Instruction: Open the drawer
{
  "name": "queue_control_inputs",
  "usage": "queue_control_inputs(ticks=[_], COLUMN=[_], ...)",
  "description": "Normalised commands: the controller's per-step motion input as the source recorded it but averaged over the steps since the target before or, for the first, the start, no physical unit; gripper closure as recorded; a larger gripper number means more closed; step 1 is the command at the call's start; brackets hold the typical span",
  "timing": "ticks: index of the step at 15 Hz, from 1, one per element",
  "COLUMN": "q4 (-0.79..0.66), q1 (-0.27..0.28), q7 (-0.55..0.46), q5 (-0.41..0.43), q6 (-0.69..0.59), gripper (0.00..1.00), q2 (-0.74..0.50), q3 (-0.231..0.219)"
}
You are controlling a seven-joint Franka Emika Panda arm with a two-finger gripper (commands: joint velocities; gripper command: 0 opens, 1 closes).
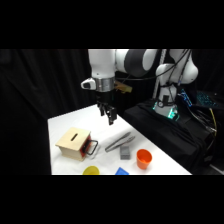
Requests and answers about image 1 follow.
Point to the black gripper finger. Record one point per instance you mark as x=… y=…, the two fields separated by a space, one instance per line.
x=101 y=109
x=112 y=115

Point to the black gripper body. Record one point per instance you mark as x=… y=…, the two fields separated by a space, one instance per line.
x=104 y=97

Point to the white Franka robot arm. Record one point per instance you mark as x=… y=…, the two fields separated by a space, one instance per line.
x=103 y=65

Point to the grey rectangular block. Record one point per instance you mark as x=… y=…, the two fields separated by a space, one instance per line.
x=125 y=152

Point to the wooden box with slot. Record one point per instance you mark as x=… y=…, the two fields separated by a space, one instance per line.
x=71 y=141

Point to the orange plastic cup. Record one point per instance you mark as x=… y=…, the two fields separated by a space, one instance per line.
x=144 y=159

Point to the blue block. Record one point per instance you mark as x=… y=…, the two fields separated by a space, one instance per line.
x=122 y=171

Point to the black cloth-covered robot stand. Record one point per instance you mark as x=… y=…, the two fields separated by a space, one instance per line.
x=166 y=136

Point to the green base light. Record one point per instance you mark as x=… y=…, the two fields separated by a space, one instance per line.
x=170 y=114

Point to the yellow plastic bowl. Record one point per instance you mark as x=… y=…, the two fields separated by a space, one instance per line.
x=91 y=171

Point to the black curtain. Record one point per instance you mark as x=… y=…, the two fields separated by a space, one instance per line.
x=36 y=90

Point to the blue-lit keyboard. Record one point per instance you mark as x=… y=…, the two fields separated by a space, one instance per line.
x=206 y=99

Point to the tan wrist mount piece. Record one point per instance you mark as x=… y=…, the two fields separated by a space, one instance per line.
x=122 y=86

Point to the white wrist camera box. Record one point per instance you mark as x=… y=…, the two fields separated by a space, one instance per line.
x=87 y=84

